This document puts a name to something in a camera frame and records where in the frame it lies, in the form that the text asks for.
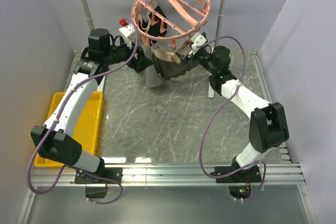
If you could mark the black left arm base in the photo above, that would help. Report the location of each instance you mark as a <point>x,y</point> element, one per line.
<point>97,184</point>

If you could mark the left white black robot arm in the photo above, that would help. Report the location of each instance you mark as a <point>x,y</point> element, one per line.
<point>54,140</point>

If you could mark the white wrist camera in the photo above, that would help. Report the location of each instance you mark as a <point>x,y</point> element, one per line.
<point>127,32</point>
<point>197,41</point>

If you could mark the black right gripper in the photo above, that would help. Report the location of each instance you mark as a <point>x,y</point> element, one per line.
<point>186,59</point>

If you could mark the pink round clip hanger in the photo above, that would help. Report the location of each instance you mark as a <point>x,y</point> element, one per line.
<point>184,18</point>

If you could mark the aluminium right side rail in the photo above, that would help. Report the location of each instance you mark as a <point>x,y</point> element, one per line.
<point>270,100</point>

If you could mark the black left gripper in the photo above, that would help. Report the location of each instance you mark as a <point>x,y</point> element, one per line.
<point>142,62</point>

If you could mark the yellow plastic tray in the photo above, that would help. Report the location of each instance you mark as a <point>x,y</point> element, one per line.
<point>87,128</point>

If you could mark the black hanging underwear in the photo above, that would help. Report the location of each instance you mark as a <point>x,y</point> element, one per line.
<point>152,26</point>

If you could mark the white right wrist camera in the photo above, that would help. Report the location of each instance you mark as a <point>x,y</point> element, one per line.
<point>197,41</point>

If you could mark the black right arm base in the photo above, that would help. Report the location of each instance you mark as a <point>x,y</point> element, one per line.
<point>240,183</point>

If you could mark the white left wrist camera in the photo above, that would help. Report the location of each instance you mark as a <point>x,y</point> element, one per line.
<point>127,32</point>

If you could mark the grey striped underwear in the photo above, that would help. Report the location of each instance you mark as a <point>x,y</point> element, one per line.
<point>152,78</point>

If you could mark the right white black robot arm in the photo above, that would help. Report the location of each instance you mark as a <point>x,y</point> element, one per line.
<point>224,83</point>

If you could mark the aluminium table edge rail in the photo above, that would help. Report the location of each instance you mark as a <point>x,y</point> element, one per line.
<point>181,174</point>

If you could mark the dark grey boxer briefs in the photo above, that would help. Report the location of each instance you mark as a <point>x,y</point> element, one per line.
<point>167,64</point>

